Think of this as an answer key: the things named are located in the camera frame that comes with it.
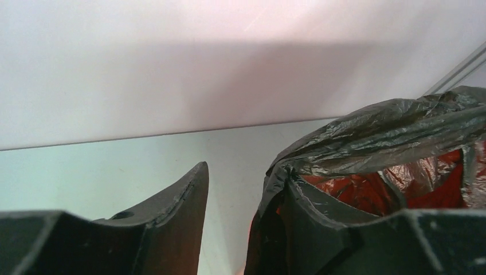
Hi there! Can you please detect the black plastic trash bag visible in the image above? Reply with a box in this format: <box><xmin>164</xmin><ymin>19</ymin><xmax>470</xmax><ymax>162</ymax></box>
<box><xmin>244</xmin><ymin>85</ymin><xmax>486</xmax><ymax>275</ymax></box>

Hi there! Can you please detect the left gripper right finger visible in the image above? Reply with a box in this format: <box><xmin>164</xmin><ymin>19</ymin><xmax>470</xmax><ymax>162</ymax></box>
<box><xmin>283</xmin><ymin>180</ymin><xmax>485</xmax><ymax>274</ymax></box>

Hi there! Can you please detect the right aluminium frame post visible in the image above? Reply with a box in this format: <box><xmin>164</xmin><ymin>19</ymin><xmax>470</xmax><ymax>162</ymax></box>
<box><xmin>424</xmin><ymin>42</ymin><xmax>485</xmax><ymax>96</ymax></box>

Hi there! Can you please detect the orange plastic trash bin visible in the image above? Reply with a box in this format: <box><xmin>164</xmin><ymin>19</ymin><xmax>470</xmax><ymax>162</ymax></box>
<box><xmin>235</xmin><ymin>150</ymin><xmax>486</xmax><ymax>275</ymax></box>

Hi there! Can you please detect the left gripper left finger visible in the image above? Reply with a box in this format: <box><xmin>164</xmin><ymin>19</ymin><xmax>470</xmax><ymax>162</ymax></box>
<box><xmin>1</xmin><ymin>162</ymin><xmax>209</xmax><ymax>274</ymax></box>

